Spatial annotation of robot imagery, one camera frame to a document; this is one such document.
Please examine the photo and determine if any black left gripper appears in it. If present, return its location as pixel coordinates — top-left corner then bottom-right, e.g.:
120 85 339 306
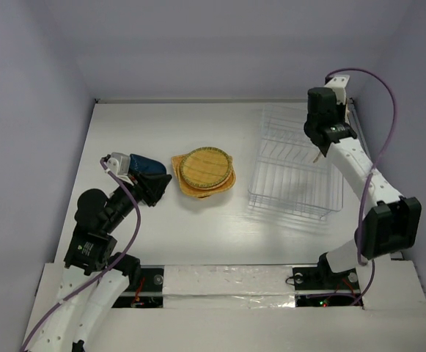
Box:
104 166 172 231

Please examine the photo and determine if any dark blue plate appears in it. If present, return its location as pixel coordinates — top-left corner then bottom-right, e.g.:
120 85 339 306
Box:
128 154 166 176

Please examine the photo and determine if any small orange woven plate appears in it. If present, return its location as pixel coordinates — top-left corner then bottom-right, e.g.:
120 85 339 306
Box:
312 152 321 164

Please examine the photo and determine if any rounded square woven plate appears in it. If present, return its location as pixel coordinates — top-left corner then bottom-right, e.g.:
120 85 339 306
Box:
177 155 238 199

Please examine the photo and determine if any round bamboo green-rimmed plate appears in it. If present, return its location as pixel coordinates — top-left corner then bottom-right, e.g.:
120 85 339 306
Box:
180 147 232 189

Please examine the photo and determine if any round orange woven plate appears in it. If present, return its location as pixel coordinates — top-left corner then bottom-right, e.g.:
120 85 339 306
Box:
180 159 232 190

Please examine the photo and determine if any triangular woven orange plate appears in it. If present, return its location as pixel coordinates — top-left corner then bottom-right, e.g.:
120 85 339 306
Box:
171 154 213 199

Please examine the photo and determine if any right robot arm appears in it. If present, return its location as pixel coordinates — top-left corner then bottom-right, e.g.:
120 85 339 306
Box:
304 87 422 287

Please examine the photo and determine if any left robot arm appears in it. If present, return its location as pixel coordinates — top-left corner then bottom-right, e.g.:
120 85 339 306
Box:
21 172 172 351

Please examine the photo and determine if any foil covered front bar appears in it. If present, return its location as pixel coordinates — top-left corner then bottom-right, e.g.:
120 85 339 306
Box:
162 265 295 309

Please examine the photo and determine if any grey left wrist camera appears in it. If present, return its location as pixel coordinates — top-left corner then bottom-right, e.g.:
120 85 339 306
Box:
100 153 131 182

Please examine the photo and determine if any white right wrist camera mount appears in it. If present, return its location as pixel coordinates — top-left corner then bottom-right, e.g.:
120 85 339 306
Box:
325 74 350 106

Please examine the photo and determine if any clear wire dish rack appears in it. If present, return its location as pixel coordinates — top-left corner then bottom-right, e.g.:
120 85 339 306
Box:
248 104 345 220

